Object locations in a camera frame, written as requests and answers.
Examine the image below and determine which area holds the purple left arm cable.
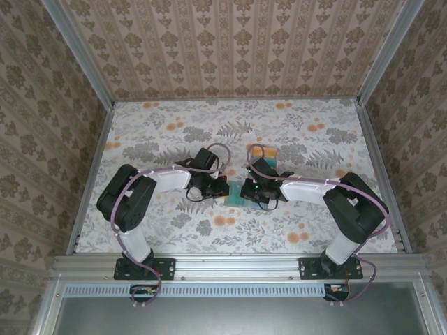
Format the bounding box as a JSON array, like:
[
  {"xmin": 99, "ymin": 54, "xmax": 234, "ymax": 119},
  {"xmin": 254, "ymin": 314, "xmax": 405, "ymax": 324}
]
[{"xmin": 110, "ymin": 142, "xmax": 232, "ymax": 310}]

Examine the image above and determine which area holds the aluminium right side rail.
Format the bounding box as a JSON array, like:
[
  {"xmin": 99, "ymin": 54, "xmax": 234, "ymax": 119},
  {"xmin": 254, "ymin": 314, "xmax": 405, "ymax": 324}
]
[{"xmin": 355, "ymin": 100, "xmax": 413, "ymax": 254}]

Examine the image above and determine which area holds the green leather card holder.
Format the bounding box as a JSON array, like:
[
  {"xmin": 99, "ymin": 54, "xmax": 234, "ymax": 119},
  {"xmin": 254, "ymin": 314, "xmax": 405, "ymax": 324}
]
[{"xmin": 223, "ymin": 181, "xmax": 272, "ymax": 211}]

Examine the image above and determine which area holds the black connector board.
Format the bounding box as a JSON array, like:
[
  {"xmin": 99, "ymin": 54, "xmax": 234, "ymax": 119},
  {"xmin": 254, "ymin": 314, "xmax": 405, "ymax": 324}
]
[{"xmin": 323, "ymin": 283, "xmax": 350, "ymax": 302}]

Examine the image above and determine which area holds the grey metal panel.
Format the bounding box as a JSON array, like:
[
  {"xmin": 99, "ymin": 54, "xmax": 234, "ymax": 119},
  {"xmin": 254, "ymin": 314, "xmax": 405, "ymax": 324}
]
[{"xmin": 52, "ymin": 296, "xmax": 430, "ymax": 335}]

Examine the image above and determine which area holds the aluminium right corner post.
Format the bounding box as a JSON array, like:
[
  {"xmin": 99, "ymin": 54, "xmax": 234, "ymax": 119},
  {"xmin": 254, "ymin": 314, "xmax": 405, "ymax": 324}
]
[{"xmin": 355, "ymin": 0, "xmax": 426, "ymax": 106}]

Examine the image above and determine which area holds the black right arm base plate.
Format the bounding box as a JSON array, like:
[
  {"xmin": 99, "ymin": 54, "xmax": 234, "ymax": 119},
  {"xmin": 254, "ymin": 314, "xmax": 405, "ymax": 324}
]
[{"xmin": 298, "ymin": 257, "xmax": 364, "ymax": 281}]

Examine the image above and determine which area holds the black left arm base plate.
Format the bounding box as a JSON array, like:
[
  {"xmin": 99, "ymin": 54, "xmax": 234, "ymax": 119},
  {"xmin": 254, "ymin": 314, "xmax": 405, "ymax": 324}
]
[{"xmin": 114, "ymin": 257, "xmax": 177, "ymax": 281}]

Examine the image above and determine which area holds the grey slotted cable duct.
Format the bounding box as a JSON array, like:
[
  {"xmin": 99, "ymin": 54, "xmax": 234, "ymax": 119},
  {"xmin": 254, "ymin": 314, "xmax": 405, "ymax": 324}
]
[{"xmin": 64, "ymin": 283, "xmax": 328, "ymax": 298}]

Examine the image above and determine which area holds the aluminium front beam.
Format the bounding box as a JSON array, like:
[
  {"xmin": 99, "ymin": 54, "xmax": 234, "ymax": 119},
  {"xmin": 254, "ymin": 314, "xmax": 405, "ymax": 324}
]
[{"xmin": 52, "ymin": 253, "xmax": 432, "ymax": 280}]

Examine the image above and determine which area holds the aluminium rail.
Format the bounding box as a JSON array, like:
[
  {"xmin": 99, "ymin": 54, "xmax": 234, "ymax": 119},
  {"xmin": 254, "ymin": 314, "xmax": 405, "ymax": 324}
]
[
  {"xmin": 355, "ymin": 100, "xmax": 413, "ymax": 254},
  {"xmin": 66, "ymin": 103, "xmax": 115, "ymax": 255}
]

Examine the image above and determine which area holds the orange card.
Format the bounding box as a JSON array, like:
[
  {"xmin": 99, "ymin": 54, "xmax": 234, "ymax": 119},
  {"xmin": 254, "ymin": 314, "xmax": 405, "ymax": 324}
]
[{"xmin": 251, "ymin": 145, "xmax": 277, "ymax": 158}]

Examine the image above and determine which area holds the aluminium left corner post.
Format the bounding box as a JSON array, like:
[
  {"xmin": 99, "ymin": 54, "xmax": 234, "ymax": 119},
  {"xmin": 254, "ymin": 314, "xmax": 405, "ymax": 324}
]
[{"xmin": 43, "ymin": 0, "xmax": 116, "ymax": 107}]

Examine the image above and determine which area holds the aluminium corner post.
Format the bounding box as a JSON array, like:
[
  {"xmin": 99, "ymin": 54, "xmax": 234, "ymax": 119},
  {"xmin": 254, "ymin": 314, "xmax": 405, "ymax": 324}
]
[
  {"xmin": 43, "ymin": 0, "xmax": 116, "ymax": 107},
  {"xmin": 355, "ymin": 0, "xmax": 426, "ymax": 106}
]

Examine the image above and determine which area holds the aluminium left side rail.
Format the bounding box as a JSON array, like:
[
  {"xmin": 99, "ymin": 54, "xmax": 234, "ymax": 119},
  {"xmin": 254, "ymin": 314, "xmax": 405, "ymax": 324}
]
[{"xmin": 66, "ymin": 103, "xmax": 115, "ymax": 255}]

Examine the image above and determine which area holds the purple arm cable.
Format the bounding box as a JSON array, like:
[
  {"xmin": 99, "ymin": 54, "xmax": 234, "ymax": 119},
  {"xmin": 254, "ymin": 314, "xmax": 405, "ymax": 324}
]
[
  {"xmin": 110, "ymin": 142, "xmax": 232, "ymax": 310},
  {"xmin": 246, "ymin": 143, "xmax": 391, "ymax": 308}
]

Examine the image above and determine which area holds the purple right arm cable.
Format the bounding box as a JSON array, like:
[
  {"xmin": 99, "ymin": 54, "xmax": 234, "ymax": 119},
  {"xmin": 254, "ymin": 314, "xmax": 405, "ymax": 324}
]
[{"xmin": 246, "ymin": 143, "xmax": 391, "ymax": 308}]

